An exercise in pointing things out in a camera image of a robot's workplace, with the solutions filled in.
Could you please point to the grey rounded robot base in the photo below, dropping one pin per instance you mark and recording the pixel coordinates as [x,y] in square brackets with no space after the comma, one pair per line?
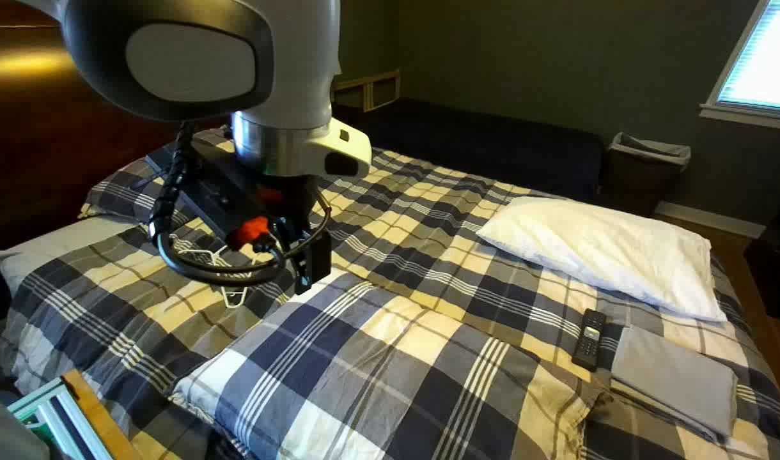
[5,436]

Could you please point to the bright window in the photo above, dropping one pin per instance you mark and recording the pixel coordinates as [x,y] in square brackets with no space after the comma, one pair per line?
[769,67]

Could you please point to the grey folded cloth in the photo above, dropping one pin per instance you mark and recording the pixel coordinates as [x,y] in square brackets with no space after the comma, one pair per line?
[670,379]

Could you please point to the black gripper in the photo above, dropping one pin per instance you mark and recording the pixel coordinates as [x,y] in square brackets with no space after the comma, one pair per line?
[226,197]

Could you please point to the dark couch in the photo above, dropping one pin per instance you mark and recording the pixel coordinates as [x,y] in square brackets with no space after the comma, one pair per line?
[491,144]

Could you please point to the plain white pillow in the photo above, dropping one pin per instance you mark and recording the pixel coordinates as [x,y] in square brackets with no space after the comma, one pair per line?
[601,247]

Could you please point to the black remote control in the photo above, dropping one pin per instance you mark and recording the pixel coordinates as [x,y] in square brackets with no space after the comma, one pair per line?
[590,342]

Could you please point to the plaid blue white pillow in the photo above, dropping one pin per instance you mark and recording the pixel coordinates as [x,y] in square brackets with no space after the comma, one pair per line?
[363,375]

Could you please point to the plaid yellow grey comforter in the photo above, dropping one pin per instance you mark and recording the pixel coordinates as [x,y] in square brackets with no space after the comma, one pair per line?
[441,232]

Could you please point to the green metal stand frame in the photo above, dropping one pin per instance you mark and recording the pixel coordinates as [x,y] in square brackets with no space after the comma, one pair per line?
[58,422]

